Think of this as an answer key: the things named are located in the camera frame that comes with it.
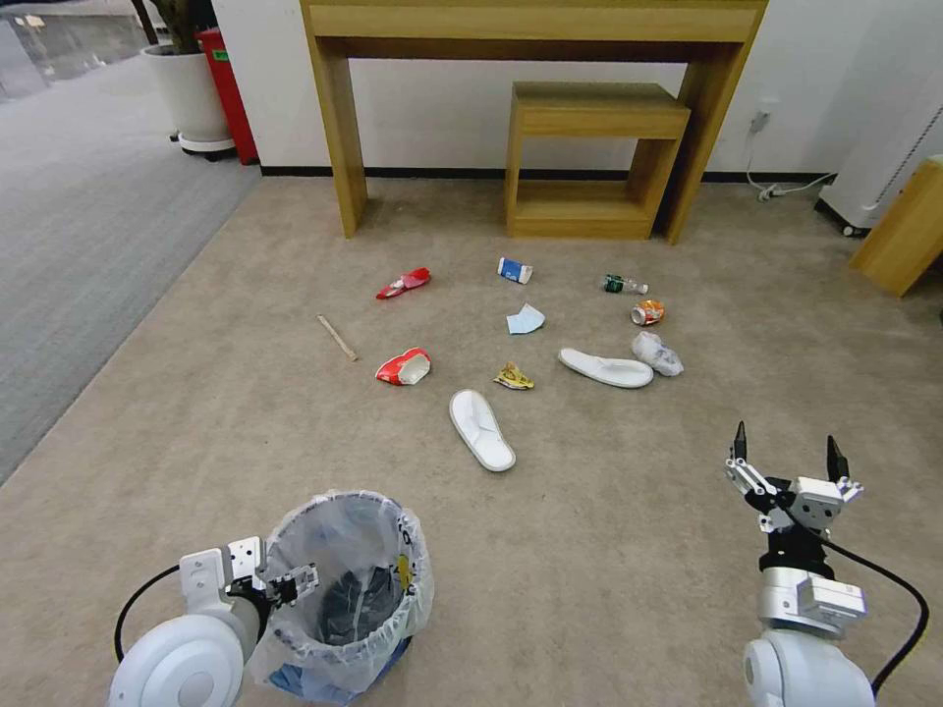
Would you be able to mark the crushed orange can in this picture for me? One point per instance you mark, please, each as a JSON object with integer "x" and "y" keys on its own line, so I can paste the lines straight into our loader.
{"x": 648, "y": 313}

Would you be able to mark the thin wooden stick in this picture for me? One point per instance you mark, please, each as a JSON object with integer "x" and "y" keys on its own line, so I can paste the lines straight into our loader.
{"x": 337, "y": 338}

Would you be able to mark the blue and white carton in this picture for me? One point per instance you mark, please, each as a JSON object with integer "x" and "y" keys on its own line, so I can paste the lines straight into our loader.
{"x": 514, "y": 270}

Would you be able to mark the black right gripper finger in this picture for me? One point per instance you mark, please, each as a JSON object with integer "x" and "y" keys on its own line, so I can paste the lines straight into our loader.
{"x": 840, "y": 464}
{"x": 750, "y": 475}

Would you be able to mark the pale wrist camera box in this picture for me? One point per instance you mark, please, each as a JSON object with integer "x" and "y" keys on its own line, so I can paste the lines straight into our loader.
{"x": 821, "y": 502}

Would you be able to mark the white slipper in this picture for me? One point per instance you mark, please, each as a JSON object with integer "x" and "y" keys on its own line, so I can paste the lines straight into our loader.
{"x": 480, "y": 431}
{"x": 605, "y": 368}

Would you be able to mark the round trash bin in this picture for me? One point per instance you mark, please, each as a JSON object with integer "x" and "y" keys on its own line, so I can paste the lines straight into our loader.
{"x": 354, "y": 604}

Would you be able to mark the white wall plug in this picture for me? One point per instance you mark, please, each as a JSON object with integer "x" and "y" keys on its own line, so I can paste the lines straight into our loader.
{"x": 761, "y": 119}

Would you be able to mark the crumpled white plastic bag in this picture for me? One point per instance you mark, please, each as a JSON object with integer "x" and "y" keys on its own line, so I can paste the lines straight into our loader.
{"x": 657, "y": 353}

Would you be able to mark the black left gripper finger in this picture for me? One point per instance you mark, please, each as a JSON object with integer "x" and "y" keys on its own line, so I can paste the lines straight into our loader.
{"x": 300, "y": 573}
{"x": 283, "y": 595}

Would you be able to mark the white plant pot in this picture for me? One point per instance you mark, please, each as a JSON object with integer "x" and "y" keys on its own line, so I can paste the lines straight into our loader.
{"x": 188, "y": 92}

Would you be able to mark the light wooden cabinet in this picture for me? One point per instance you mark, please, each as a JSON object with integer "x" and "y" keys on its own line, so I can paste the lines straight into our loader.
{"x": 902, "y": 236}

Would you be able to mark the crumpled yellow wrapper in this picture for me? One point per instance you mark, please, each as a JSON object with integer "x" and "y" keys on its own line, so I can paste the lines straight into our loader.
{"x": 513, "y": 376}

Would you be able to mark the red bin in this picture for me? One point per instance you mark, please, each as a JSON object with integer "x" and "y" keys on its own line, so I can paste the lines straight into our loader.
{"x": 228, "y": 96}

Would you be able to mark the flat red foil wrapper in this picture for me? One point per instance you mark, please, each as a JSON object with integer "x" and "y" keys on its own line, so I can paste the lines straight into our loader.
{"x": 401, "y": 283}

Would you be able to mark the dark plant trunk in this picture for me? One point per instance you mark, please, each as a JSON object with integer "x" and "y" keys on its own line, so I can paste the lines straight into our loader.
{"x": 180, "y": 22}

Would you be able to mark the green plastic bottle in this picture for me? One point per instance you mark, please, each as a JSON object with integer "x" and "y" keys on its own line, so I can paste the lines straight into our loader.
{"x": 621, "y": 283}

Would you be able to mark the light blue face mask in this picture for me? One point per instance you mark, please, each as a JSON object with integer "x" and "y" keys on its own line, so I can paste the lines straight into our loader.
{"x": 524, "y": 320}

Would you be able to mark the small wooden stool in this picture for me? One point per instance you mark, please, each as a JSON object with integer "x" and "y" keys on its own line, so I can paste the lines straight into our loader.
{"x": 597, "y": 121}

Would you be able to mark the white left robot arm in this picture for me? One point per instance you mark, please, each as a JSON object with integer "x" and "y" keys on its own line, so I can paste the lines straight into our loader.
{"x": 184, "y": 655}

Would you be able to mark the white wheeled pot tray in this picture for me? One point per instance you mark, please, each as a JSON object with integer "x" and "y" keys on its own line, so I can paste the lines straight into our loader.
{"x": 206, "y": 145}

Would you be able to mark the white standing appliance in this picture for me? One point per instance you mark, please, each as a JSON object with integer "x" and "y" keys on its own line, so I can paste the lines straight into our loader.
{"x": 877, "y": 177}

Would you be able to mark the tall wooden desk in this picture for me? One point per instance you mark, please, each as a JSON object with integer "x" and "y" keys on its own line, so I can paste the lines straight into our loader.
{"x": 516, "y": 22}

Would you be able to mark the clear plastic bin liner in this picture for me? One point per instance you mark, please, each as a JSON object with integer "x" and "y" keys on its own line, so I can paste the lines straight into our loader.
{"x": 346, "y": 530}

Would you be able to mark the crumpled red snack bag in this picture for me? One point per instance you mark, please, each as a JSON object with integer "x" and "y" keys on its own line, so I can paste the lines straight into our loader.
{"x": 401, "y": 367}

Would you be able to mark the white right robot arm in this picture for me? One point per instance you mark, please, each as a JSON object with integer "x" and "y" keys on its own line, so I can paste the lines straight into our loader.
{"x": 799, "y": 663}

